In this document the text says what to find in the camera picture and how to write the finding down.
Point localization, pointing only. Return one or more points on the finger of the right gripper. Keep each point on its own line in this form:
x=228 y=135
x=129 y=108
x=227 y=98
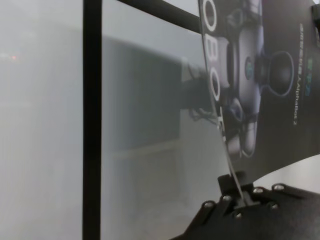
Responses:
x=316 y=11

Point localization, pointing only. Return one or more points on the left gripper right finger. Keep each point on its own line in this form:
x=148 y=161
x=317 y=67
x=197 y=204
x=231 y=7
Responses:
x=250 y=195

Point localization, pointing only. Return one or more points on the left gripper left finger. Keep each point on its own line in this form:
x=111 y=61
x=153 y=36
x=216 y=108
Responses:
x=230 y=187

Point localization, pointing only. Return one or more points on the black robot print poster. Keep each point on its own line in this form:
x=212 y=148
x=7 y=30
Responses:
x=275 y=100

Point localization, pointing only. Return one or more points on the black tape frame outline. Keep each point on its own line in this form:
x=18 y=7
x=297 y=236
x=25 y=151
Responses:
x=92 y=125

